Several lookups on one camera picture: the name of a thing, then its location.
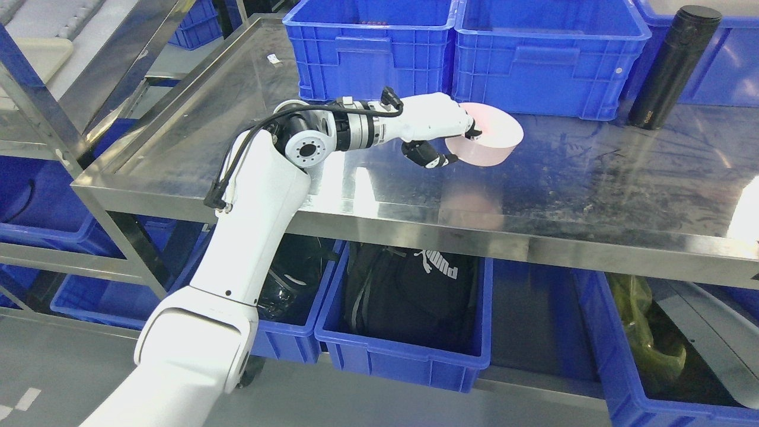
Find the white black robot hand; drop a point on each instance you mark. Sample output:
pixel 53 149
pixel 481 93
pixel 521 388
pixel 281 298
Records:
pixel 424 118

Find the blue crate lower right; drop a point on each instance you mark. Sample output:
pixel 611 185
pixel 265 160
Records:
pixel 669 353

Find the black helmet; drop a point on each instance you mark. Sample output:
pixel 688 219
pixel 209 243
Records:
pixel 294 278

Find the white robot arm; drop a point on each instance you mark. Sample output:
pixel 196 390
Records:
pixel 195 344

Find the blue plastic crate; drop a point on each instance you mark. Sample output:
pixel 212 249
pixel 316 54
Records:
pixel 357 48
pixel 727 73
pixel 558 58

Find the black puma backpack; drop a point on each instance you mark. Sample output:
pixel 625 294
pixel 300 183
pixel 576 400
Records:
pixel 410 295

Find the blue crate lower left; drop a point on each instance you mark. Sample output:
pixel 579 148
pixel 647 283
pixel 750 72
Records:
pixel 94 300

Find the blue crate with backpack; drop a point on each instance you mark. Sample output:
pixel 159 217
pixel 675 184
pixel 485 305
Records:
pixel 452 371

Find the pink plastic bowl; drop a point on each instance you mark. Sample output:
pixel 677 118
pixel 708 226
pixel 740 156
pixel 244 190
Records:
pixel 501 133

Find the black thermos bottle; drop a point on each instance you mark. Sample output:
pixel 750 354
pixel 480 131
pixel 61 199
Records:
pixel 692 29

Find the stainless steel shelf table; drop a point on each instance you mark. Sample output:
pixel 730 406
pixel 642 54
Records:
pixel 678 203

